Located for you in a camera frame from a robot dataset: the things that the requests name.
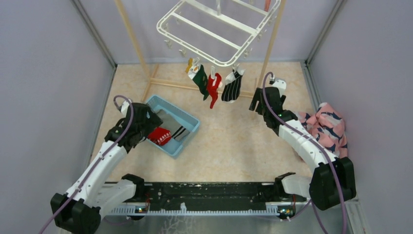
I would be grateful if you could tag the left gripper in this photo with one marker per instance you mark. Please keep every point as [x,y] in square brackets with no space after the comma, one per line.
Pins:
[153,121]

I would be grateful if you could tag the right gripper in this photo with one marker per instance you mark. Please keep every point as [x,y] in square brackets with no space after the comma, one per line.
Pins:
[256,97]

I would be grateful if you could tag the grey striped sock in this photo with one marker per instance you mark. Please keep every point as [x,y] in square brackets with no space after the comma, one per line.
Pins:
[177,130]

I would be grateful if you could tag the light blue plastic basket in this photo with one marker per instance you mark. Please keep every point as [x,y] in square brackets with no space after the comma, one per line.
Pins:
[174,148]

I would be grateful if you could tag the white clip hanger frame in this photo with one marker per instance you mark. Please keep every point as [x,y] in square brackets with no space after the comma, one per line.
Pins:
[217,31]

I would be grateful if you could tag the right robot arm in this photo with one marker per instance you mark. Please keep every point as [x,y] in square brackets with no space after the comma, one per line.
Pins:
[333,178]

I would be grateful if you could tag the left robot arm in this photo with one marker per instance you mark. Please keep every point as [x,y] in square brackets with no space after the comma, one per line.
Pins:
[82,207]

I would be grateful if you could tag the red sock in basket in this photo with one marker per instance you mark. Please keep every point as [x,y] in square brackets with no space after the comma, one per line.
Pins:
[160,136]

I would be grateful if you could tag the black striped hanging sock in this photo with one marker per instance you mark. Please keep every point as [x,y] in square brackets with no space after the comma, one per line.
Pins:
[233,82]

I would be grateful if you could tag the wooden drying rack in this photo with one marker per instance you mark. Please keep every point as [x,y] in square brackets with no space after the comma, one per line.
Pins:
[175,76]

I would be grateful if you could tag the red hanging sock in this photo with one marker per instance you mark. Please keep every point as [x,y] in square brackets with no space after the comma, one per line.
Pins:
[214,83]

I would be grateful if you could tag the green hanging sock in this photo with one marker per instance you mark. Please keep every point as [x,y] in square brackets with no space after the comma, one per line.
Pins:
[196,72]

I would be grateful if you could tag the pink patterned cloth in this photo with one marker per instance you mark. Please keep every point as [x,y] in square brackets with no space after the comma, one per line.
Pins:
[327,126]

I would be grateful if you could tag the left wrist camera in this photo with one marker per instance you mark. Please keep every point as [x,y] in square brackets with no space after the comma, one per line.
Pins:
[125,106]

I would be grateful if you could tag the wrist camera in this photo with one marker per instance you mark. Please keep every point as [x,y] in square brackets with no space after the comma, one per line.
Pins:
[125,106]
[280,84]

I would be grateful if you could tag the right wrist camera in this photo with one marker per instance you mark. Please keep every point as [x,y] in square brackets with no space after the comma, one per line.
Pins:
[280,84]

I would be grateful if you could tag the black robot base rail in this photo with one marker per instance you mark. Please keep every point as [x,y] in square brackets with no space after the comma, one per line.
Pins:
[217,198]

